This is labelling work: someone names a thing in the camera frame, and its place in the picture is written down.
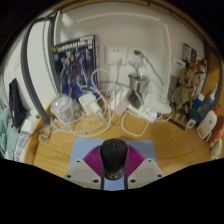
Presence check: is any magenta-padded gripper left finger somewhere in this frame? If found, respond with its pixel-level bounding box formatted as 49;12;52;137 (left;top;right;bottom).
63;144;106;191

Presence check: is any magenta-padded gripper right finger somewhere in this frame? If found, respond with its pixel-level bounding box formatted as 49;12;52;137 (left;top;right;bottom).
123;144;165;190

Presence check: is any black computer mouse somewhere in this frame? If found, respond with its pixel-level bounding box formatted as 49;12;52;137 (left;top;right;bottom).
99;138;129;182

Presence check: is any light blue mouse pad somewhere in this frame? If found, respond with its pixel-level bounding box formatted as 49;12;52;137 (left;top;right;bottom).
68;138;158;192

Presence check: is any black flat bar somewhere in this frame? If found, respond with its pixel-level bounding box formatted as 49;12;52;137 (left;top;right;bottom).
168;118;186;131

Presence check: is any white power strip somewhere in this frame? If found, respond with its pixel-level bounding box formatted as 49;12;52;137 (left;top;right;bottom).
128;102;158;123

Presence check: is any small white cube clock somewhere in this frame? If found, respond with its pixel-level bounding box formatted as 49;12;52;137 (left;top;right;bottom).
185;118;197;129

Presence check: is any clear plastic container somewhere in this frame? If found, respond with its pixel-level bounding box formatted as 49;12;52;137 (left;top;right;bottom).
49;94;75;125

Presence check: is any dark green bowl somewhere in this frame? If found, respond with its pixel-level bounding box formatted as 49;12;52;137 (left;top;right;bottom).
186;109;201;123

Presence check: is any white charger block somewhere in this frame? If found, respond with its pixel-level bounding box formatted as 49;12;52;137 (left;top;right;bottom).
78;92;101;117

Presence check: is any white power adapter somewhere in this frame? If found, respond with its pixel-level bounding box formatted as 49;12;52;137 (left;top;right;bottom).
109;89;131;116

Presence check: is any white red-pump lotion bottle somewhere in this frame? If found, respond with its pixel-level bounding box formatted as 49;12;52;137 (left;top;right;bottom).
196;103;222;139

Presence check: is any teal bedding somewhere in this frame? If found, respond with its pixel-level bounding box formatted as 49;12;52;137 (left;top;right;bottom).
0;106;22;159

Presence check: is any stainless steel cup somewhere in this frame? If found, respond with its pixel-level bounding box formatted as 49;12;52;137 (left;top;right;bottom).
128;72;150;95

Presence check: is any tan robot model figure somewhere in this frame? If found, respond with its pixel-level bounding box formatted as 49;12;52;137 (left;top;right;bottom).
170;61;208;123

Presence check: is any black bag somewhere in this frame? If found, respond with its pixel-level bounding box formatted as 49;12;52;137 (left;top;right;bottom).
8;78;28;129

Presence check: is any blue model kit box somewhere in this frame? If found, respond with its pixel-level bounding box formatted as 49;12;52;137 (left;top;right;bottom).
52;34;101;99

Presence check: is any colourful printed box stack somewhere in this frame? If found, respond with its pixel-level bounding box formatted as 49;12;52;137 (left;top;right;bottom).
182;43;208;68

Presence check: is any white cable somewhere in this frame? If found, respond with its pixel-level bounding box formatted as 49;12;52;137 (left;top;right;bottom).
49;66;161;138

